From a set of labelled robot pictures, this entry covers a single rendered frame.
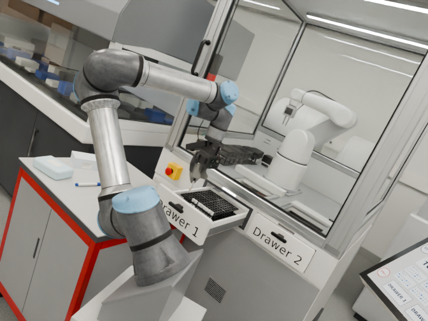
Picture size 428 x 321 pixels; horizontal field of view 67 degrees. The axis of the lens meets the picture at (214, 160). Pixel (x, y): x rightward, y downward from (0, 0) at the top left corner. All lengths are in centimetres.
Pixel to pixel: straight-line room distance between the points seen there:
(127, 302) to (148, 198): 25
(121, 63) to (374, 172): 94
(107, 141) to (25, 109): 164
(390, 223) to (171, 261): 391
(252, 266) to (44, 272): 88
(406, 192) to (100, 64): 401
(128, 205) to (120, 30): 114
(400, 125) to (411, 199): 322
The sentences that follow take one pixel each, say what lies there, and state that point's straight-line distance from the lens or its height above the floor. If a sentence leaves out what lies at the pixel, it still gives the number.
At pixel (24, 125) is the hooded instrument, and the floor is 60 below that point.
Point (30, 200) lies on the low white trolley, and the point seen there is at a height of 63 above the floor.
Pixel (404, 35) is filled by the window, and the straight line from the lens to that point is 140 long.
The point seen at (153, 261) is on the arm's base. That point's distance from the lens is 85.
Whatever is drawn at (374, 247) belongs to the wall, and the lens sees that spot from 466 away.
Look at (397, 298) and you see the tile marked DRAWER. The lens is 126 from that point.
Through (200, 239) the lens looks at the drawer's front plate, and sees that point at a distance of 124.
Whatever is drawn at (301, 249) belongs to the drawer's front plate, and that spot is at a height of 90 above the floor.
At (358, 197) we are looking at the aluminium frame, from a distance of 134.
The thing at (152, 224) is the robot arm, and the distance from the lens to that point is 84.
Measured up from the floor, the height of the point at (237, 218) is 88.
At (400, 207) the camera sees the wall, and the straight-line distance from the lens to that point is 453.
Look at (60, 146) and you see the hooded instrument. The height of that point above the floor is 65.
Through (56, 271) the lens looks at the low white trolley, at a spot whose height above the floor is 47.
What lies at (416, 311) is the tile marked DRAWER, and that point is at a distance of 123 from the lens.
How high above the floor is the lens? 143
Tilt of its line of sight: 15 degrees down
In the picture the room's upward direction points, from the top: 23 degrees clockwise
